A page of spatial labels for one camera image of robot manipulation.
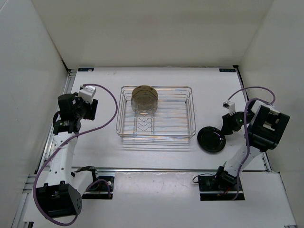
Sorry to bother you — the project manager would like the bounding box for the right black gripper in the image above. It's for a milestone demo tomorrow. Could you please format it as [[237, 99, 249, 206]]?
[[219, 111, 254, 135]]

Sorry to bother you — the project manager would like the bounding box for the black round plate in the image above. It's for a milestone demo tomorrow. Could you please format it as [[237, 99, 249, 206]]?
[[197, 126, 226, 154]]

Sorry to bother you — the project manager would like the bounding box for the clear plate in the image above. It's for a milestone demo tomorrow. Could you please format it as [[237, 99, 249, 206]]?
[[131, 90, 158, 113], [131, 95, 158, 114]]

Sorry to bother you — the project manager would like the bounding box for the beige round plate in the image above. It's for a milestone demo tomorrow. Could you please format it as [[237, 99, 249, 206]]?
[[132, 85, 159, 99]]

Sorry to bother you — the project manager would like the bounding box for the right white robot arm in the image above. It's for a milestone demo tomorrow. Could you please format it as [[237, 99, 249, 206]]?
[[213, 100, 290, 190]]

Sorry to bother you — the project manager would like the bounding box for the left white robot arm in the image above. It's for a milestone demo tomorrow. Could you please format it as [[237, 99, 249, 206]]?
[[36, 92, 100, 219]]

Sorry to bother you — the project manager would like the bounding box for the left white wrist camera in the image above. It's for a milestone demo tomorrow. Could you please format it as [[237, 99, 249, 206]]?
[[78, 85, 96, 104]]

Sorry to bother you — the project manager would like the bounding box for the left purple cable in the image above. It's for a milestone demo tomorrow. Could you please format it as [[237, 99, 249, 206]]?
[[33, 83, 119, 225]]

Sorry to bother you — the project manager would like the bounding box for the chrome wire dish rack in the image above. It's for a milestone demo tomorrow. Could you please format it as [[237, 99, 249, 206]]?
[[116, 85, 196, 140]]

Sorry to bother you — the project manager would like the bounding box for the metal rail bar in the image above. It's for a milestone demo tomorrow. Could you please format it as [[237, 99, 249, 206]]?
[[96, 167, 217, 172]]

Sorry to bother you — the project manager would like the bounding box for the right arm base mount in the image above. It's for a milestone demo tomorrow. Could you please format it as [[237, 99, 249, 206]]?
[[192, 173, 245, 201]]

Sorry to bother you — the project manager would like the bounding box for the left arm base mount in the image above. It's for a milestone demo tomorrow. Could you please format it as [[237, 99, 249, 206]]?
[[82, 173, 115, 200]]

